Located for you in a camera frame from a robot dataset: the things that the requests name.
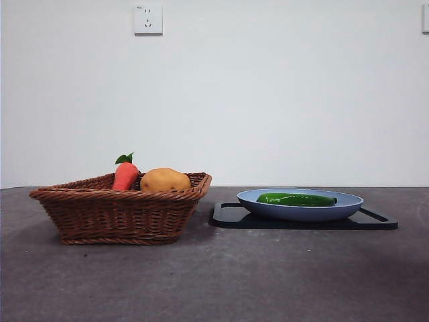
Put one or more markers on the blue round plate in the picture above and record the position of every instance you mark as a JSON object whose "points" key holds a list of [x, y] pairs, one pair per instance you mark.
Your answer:
{"points": [[301, 213]]}

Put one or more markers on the yellow-brown potato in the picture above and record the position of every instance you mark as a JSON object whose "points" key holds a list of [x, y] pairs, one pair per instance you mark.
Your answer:
{"points": [[166, 180]]}

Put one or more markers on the brown wicker basket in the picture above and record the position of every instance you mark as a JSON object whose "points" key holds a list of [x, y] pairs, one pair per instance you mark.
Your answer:
{"points": [[117, 214]]}

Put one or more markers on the green pepper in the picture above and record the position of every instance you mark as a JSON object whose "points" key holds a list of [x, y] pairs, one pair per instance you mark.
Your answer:
{"points": [[295, 200]]}

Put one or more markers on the orange toy carrot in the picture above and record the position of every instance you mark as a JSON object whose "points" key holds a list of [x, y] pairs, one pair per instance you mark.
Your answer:
{"points": [[124, 177]]}

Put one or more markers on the black rectangular tray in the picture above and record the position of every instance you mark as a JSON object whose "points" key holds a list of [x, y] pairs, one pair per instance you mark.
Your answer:
{"points": [[228, 219]]}

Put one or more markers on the white wall plate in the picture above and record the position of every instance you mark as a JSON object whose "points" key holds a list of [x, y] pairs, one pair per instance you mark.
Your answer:
{"points": [[425, 18]]}

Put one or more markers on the white wall socket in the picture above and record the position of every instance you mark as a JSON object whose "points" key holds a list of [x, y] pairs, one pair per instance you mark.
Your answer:
{"points": [[149, 18]]}

